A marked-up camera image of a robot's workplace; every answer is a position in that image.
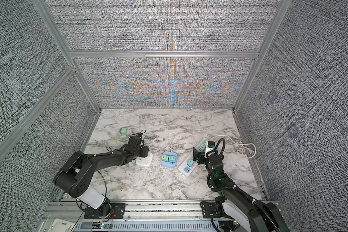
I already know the green plug cube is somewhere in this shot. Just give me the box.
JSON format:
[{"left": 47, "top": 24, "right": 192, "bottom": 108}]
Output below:
[
  {"left": 198, "top": 143, "right": 206, "bottom": 152},
  {"left": 161, "top": 155, "right": 169, "bottom": 162},
  {"left": 119, "top": 128, "right": 128, "bottom": 135}
]

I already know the white square power strip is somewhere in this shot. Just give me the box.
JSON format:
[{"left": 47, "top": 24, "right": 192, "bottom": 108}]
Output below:
[{"left": 135, "top": 152, "right": 153, "bottom": 167}]

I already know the teal plug cube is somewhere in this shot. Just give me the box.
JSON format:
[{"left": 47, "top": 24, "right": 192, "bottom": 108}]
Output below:
[
  {"left": 168, "top": 156, "right": 177, "bottom": 163},
  {"left": 187, "top": 159, "right": 195, "bottom": 167}
]

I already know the long white power strip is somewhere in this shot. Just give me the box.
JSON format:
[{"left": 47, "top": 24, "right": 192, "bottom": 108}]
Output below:
[{"left": 178, "top": 137, "right": 208, "bottom": 177}]

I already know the blue square power strip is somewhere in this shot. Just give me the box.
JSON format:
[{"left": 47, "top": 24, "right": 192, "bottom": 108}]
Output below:
[{"left": 160, "top": 151, "right": 178, "bottom": 168}]

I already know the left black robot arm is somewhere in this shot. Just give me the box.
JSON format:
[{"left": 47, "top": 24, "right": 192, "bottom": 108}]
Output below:
[{"left": 54, "top": 130, "right": 149, "bottom": 218}]

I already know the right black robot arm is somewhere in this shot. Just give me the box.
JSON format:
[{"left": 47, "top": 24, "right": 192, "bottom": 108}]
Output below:
[{"left": 193, "top": 148, "right": 289, "bottom": 232}]

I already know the white label box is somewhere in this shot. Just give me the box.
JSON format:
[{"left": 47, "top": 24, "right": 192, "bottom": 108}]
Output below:
[{"left": 38, "top": 218, "right": 77, "bottom": 232}]

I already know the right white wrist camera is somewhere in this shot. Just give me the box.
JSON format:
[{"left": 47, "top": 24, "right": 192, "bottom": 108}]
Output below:
[{"left": 205, "top": 141, "right": 216, "bottom": 158}]

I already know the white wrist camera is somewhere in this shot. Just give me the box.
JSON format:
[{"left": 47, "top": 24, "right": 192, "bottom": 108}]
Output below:
[
  {"left": 205, "top": 141, "right": 216, "bottom": 158},
  {"left": 129, "top": 132, "right": 144, "bottom": 147}
]

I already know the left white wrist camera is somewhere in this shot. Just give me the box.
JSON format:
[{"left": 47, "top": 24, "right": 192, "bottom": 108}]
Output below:
[{"left": 129, "top": 132, "right": 144, "bottom": 147}]

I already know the square strip white cable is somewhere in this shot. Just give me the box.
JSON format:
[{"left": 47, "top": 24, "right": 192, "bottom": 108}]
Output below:
[{"left": 146, "top": 137, "right": 166, "bottom": 146}]

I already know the blue strip white cable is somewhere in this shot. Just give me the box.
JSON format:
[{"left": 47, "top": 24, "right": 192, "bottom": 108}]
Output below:
[{"left": 166, "top": 132, "right": 176, "bottom": 152}]

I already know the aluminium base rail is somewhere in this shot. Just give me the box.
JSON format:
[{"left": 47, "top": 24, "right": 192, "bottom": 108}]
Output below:
[{"left": 39, "top": 200, "right": 247, "bottom": 232}]

